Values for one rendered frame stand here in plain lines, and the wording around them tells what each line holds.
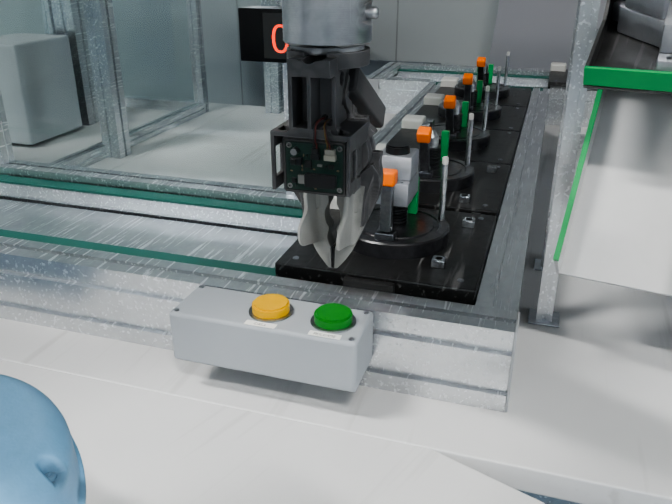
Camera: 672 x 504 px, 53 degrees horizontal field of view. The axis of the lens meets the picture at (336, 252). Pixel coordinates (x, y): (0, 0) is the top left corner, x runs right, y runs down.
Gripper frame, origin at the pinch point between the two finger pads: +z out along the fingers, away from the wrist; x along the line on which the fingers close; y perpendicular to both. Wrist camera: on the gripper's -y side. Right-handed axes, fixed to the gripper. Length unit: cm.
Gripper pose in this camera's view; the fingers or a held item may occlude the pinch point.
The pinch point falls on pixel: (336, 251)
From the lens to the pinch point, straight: 67.1
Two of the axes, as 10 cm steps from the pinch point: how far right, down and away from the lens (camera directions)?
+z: 0.0, 9.1, 4.1
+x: 9.5, 1.2, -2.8
